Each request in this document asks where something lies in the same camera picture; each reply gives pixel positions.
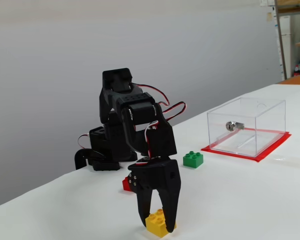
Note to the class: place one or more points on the black table clamp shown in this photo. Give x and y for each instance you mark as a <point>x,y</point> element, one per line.
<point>80,157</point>

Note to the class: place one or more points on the green lego brick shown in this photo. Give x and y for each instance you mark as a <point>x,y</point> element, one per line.
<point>192,161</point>

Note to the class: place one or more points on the white cabinet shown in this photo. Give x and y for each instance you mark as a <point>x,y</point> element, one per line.
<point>285,45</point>

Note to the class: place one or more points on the orange wooden tabletop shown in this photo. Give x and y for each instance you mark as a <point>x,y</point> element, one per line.
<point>298,80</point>

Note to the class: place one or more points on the yellow lego brick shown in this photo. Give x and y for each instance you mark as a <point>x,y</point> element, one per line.
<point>155,223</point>

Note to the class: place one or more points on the transparent plastic box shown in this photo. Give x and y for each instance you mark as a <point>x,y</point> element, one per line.
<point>230,142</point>

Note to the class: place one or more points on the metal cam lock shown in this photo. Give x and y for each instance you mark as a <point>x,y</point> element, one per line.
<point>231,126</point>

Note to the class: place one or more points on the red-capped cola bottle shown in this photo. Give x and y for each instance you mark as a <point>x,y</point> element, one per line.
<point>297,71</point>

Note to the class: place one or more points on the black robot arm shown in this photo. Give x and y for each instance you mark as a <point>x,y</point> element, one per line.
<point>137,112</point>

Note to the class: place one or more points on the red lego brick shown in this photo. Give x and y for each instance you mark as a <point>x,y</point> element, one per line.
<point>126,186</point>

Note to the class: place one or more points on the metal shelf rack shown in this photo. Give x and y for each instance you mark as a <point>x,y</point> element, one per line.
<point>280,37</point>

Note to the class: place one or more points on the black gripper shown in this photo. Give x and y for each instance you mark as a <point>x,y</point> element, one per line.
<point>158,175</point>

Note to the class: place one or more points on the red tape square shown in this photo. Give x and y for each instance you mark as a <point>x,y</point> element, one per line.
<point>261,158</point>

